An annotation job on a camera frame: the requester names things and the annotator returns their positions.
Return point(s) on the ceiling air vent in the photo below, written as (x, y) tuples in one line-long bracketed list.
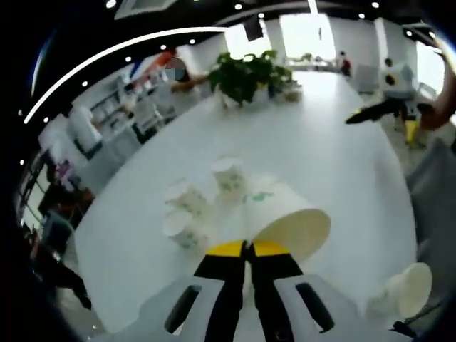
[(142, 7)]

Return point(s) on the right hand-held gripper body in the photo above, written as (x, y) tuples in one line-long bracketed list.
[(400, 82)]

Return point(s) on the green-print paper cup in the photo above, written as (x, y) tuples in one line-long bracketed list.
[(228, 178), (409, 288), (187, 199), (285, 213), (185, 229)]

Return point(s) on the grey black-edged chair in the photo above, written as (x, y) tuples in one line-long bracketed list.
[(431, 199)]

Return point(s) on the black tripod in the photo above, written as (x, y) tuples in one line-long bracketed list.
[(64, 281)]

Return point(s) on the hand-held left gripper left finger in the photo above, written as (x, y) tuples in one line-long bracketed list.
[(221, 285)]

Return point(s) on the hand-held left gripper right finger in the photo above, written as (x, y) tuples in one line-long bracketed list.
[(274, 285)]

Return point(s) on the red blue wall graphic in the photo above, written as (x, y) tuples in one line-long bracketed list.
[(149, 64)]

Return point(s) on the black hanging screen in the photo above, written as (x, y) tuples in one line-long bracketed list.
[(254, 29)]

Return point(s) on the curved ceiling light strip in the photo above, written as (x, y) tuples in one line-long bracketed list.
[(107, 53)]

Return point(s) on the potted green plant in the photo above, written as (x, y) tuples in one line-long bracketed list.
[(242, 78)]

